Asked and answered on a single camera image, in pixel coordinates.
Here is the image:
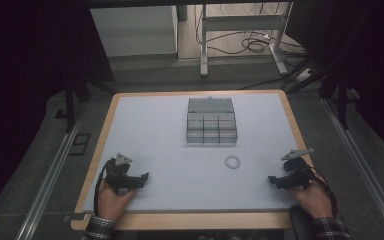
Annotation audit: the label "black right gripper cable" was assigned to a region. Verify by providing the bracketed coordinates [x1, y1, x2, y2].
[300, 165, 339, 218]

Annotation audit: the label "white metal table frame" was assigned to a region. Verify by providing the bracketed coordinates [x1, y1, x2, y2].
[199, 2, 295, 78]

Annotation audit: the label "white ring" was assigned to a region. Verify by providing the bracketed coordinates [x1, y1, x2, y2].
[224, 155, 242, 170]

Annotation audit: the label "person's right hand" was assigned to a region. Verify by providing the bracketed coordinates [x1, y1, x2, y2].
[288, 182, 335, 220]

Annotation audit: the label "clear plastic compartment box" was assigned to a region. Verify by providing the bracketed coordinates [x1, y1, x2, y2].
[185, 95, 239, 145]

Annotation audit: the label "person's left hand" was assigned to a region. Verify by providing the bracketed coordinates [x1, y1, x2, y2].
[96, 179, 136, 222]

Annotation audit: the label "black stand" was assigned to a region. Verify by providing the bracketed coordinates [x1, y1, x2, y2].
[54, 78, 116, 134]
[286, 49, 361, 130]

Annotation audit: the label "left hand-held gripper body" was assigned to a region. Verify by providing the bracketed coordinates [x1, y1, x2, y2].
[104, 152, 144, 195]

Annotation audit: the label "aluminium floor rail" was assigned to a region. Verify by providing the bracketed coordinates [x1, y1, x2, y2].
[320, 97, 384, 240]
[15, 102, 88, 240]

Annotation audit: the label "white table mat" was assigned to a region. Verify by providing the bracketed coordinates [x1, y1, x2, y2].
[82, 92, 302, 214]

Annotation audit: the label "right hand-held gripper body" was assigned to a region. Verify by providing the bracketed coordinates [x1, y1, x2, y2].
[277, 148, 316, 191]

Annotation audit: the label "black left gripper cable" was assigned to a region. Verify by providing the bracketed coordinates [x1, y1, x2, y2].
[93, 159, 112, 217]

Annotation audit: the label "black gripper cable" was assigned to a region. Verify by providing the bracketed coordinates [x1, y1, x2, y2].
[93, 159, 112, 217]
[300, 165, 339, 218]

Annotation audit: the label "wooden table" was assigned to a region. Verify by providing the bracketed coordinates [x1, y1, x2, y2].
[70, 88, 315, 232]

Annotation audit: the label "black floor cables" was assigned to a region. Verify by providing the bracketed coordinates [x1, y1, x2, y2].
[194, 3, 306, 68]

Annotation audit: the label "white power strip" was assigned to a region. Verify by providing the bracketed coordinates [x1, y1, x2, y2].
[294, 67, 313, 83]

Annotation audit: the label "white cabinet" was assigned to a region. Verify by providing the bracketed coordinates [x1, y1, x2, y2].
[89, 5, 180, 58]

